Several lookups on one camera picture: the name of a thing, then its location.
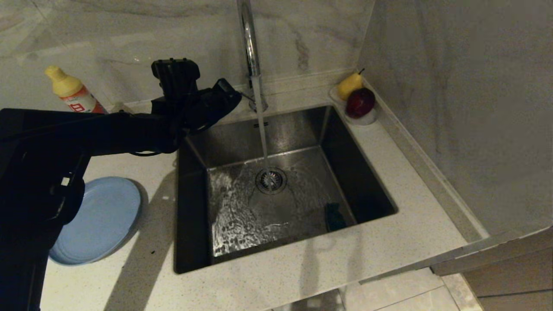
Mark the orange label dish soap bottle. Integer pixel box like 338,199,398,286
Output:
44,66,108,114

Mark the grey blue plate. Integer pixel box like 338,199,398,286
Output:
48,176,142,266

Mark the yellow green sponge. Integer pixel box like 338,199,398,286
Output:
325,202,346,232

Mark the stainless steel sink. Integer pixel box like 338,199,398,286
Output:
174,105,398,274

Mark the running water stream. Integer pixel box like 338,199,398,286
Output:
252,76,273,191

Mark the chrome faucet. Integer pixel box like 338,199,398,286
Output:
237,0,269,113

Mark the round metal drain strainer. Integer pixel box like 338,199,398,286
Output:
255,167,288,195

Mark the yellow pear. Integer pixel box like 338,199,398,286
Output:
337,68,365,101

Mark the dark red apple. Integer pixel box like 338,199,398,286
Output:
345,88,376,119

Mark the small white dish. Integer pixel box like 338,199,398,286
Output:
329,86,378,126

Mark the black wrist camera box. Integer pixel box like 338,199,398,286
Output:
151,58,201,98

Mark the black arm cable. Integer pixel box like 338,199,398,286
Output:
129,147,167,157

